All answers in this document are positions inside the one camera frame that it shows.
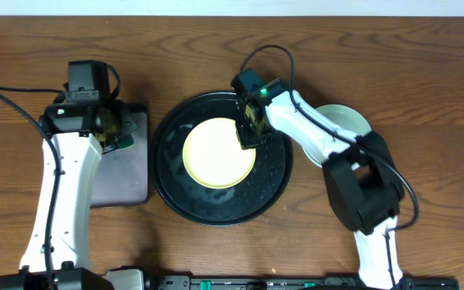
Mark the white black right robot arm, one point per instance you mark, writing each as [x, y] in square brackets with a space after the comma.
[364, 187]

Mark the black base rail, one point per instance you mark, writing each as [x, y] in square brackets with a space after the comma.
[183, 282]

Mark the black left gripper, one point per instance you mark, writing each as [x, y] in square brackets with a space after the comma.
[130, 125]

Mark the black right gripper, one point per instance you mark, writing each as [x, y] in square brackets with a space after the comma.
[246, 140]

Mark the black rectangular water tray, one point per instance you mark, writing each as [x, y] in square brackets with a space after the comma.
[122, 175]

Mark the round black tray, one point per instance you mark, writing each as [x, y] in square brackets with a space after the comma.
[207, 206]

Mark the green yellow sponge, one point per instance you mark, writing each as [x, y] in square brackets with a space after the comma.
[124, 142]

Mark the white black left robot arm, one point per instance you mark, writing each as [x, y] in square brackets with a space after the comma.
[94, 155]

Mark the yellow plate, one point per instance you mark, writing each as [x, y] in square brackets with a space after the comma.
[213, 156]

